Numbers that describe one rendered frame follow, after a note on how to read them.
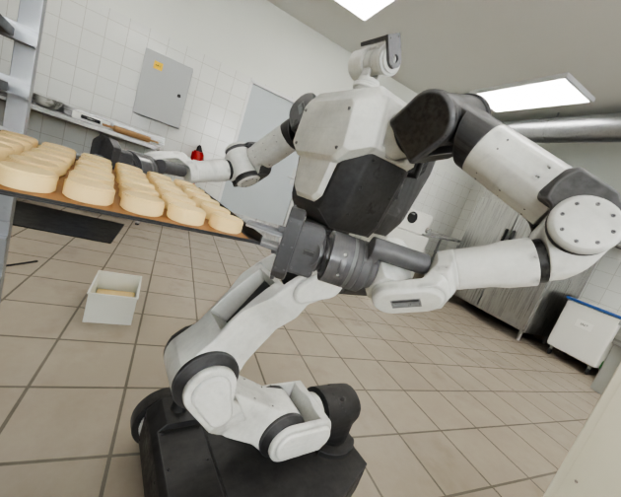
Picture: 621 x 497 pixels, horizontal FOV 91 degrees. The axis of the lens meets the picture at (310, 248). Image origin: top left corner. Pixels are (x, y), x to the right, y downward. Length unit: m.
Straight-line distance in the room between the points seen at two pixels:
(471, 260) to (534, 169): 0.16
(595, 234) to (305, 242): 0.38
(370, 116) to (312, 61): 4.33
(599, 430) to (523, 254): 0.71
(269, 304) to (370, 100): 0.46
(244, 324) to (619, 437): 0.94
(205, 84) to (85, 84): 1.29
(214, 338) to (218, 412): 0.16
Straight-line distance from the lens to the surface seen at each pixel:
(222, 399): 0.75
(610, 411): 1.13
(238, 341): 0.73
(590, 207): 0.53
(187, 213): 0.44
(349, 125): 0.65
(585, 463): 1.18
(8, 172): 0.44
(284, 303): 0.69
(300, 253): 0.48
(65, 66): 4.66
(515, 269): 0.52
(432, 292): 0.49
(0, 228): 0.86
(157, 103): 4.29
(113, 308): 1.85
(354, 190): 0.66
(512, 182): 0.56
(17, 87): 0.82
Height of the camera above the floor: 0.96
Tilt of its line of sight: 10 degrees down
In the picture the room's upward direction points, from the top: 19 degrees clockwise
